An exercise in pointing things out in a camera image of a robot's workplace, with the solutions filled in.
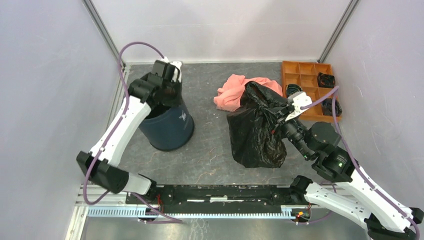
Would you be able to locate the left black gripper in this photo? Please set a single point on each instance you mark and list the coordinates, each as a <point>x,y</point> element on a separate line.
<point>178,102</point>

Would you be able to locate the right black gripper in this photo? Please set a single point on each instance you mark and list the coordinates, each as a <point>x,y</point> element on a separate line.
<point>281,116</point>

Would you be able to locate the black plastic trash bag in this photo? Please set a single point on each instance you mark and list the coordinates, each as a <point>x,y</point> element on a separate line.
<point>255,139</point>

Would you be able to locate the dark blue trash bin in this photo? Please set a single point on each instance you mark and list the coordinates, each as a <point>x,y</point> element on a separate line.
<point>168,128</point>

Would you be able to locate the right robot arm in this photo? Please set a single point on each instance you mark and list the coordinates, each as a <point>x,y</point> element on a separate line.
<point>383,217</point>

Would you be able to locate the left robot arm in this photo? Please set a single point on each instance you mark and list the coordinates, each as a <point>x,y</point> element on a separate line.
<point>160,87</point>

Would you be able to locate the rolled trash bag with yellow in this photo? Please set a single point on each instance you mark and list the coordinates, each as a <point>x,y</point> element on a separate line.
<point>292,89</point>

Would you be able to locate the rolled trash bag bottom right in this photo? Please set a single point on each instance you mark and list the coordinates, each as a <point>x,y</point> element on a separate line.
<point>327,107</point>

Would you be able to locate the rolled trash bag top right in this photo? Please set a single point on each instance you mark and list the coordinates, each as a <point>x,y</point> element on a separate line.
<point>326,80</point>

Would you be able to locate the pink crumpled cloth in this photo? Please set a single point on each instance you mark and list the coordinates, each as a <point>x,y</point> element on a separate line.
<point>229,95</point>

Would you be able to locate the orange wooden compartment tray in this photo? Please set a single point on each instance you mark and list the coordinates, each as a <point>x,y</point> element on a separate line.
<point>305,75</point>

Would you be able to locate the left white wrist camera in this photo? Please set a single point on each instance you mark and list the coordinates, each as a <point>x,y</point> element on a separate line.
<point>176,69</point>

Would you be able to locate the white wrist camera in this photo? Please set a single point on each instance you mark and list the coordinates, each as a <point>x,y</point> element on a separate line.
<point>176,69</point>
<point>298,103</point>

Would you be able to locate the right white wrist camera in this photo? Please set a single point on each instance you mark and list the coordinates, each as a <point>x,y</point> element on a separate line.
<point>298,103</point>

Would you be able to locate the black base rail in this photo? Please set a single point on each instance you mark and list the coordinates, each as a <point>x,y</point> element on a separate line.
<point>224,199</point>

